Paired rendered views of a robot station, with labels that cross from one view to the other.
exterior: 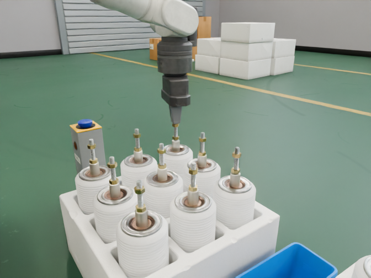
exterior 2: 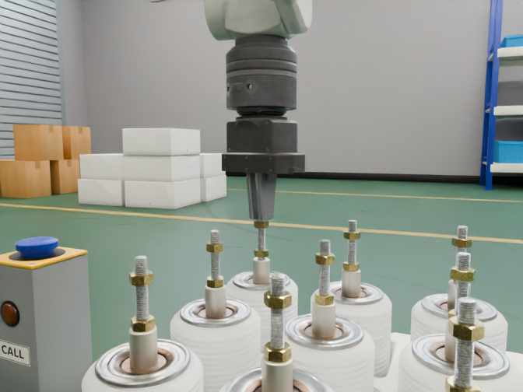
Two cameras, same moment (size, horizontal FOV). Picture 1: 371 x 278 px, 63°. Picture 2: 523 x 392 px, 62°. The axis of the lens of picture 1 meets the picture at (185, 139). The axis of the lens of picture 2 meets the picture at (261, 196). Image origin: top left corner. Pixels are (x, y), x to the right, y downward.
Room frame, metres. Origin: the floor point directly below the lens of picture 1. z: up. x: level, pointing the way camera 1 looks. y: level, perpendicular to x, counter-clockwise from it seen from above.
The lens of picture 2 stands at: (0.31, 0.30, 0.43)
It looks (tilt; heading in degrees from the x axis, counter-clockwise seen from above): 7 degrees down; 330
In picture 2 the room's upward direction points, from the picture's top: straight up
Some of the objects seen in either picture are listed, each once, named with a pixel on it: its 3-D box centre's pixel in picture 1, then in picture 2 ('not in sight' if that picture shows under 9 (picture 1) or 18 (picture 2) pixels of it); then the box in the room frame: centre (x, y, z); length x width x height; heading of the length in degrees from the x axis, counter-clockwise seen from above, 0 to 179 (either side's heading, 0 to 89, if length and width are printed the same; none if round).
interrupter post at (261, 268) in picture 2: (175, 145); (261, 271); (0.79, 0.03, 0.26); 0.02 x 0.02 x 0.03
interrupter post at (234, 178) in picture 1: (234, 179); (458, 296); (0.60, -0.11, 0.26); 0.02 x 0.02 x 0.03
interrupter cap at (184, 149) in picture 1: (175, 149); (261, 281); (0.79, 0.03, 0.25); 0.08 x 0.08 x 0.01
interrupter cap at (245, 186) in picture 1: (234, 184); (458, 308); (0.60, -0.11, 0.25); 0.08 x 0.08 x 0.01
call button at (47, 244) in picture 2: (85, 124); (37, 249); (0.81, 0.28, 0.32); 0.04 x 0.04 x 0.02
